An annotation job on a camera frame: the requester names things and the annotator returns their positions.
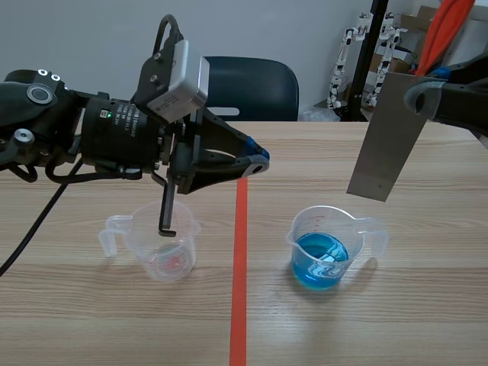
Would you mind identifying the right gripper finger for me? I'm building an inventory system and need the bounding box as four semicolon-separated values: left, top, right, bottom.
433;52;488;83
404;77;488;133

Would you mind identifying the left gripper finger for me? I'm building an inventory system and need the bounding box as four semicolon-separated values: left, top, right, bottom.
197;109;271;160
185;149;271;194

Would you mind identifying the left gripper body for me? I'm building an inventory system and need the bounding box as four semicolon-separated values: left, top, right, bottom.
136;47;210;238

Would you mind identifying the grey metal plate orange strip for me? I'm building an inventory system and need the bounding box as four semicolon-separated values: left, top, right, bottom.
346;0;476;203

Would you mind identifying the dark blue chair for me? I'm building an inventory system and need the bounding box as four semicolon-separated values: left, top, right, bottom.
203;56;300;123

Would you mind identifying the brown cardboard box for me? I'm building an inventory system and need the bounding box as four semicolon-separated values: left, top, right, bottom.
395;5;439;73

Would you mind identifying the empty clear plastic beaker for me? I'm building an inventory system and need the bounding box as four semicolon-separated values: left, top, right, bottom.
98;200;203;284

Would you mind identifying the small white humanoid robot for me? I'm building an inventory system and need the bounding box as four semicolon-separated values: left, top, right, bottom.
364;12;402;108
326;12;374;112

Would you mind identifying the clear beaker with blue liquid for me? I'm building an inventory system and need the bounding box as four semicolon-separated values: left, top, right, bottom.
285;205;390;293

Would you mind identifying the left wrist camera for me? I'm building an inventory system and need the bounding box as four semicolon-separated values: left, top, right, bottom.
146;39;211;124

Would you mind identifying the black metal rail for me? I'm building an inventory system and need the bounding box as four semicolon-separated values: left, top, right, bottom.
348;0;384;123

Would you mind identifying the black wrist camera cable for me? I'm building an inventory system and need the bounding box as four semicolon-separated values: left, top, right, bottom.
152;14;185;55

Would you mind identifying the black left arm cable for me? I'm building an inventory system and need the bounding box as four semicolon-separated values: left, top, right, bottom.
0;158;84;278

